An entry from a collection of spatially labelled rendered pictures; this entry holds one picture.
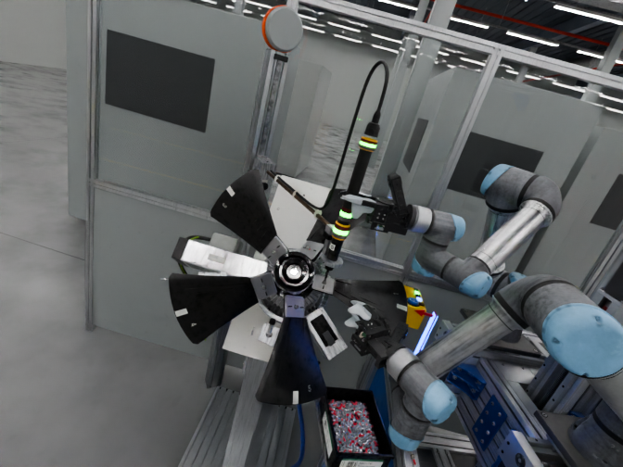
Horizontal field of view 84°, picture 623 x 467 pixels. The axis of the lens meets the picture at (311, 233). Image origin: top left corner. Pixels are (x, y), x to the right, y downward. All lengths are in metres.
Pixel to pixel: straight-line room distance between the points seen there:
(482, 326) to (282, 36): 1.21
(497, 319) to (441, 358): 0.16
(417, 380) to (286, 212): 0.79
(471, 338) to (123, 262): 1.84
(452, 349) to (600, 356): 0.29
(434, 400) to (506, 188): 0.72
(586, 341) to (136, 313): 2.14
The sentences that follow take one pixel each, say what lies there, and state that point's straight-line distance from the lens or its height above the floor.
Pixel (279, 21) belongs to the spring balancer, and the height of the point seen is 1.90.
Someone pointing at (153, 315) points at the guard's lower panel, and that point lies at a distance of 2.32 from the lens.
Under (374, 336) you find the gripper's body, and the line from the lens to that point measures 0.90.
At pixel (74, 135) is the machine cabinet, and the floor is 0.83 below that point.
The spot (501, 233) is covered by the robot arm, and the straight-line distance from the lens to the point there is 1.10.
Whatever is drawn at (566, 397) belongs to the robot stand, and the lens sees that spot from 1.45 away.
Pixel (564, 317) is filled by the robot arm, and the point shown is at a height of 1.45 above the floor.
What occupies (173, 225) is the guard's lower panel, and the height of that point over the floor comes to 0.87.
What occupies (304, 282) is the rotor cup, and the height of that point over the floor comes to 1.20.
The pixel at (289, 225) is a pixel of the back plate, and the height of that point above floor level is 1.21.
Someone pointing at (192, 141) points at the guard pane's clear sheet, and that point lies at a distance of 1.82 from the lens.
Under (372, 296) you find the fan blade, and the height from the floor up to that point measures 1.19.
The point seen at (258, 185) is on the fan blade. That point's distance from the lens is 1.09.
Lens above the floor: 1.70
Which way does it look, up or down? 22 degrees down
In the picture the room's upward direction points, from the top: 16 degrees clockwise
